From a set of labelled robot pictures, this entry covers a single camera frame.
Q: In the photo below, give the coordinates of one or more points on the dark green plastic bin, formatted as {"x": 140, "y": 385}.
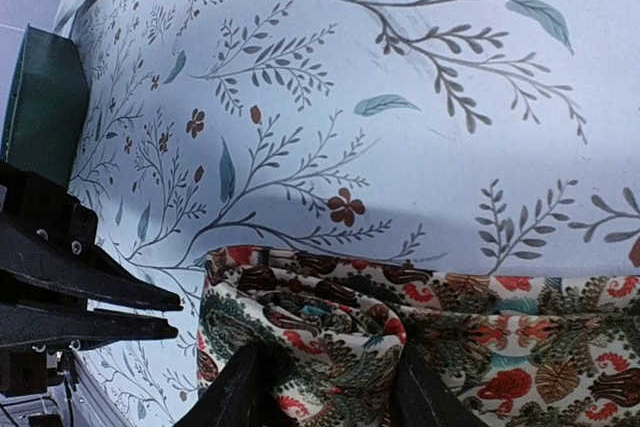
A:
{"x": 47, "y": 107}

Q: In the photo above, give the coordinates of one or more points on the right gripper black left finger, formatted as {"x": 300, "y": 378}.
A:
{"x": 238, "y": 396}

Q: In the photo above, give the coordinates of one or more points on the cream floral patterned tie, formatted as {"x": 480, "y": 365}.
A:
{"x": 515, "y": 351}

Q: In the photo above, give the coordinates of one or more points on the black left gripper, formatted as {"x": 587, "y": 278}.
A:
{"x": 44, "y": 290}

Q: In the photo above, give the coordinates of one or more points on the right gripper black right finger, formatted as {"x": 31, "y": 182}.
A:
{"x": 419, "y": 397}

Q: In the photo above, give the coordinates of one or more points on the floral patterned table mat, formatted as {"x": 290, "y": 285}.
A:
{"x": 477, "y": 137}

